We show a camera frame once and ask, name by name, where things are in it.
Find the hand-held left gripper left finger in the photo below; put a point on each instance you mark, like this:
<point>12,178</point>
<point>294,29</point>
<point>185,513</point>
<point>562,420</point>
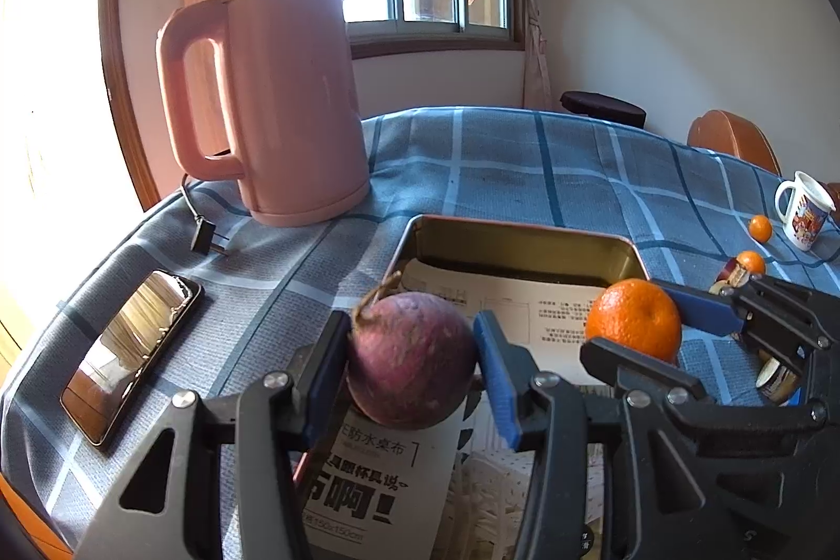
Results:
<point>325,364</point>

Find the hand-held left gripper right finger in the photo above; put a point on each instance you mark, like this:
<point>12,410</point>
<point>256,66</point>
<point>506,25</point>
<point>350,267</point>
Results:
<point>493,370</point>

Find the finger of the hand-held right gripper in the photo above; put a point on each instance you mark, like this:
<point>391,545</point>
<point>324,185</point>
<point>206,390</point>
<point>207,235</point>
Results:
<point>702,309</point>
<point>646,371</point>

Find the large orange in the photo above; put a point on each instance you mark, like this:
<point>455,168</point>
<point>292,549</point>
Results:
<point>633,320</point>

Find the small orange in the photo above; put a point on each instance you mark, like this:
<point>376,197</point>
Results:
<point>751,262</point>
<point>760,228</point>

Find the purple round fruit with stem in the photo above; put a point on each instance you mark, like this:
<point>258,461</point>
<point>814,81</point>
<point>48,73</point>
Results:
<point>407,363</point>

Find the gold metal tin tray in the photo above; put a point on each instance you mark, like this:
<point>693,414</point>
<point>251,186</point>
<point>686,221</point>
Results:
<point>525,248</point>

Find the small brown round can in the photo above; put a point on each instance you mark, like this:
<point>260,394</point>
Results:
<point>724,273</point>

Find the printed paper leaflet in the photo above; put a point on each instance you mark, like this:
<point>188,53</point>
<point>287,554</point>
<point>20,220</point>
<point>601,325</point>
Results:
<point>518,311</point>

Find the small jar with label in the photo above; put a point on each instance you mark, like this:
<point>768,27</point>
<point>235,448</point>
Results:
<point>777,381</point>

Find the white printed mug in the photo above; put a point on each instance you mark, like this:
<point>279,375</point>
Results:
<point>807,212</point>

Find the brown wooden chair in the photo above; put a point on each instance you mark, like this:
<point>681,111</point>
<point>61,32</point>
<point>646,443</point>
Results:
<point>735,137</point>

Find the blue plaid tablecloth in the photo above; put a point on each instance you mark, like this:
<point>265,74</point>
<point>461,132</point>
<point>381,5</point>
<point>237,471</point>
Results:
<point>525,173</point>

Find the black smartphone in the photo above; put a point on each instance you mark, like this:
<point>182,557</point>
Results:
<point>125,356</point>

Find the black round stool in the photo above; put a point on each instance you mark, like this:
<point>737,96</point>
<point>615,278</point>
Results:
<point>604,107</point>

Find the pink electric kettle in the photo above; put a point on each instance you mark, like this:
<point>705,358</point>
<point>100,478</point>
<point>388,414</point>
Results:
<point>295,107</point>

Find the wooden door frame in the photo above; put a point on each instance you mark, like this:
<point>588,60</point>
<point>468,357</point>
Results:
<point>121,74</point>

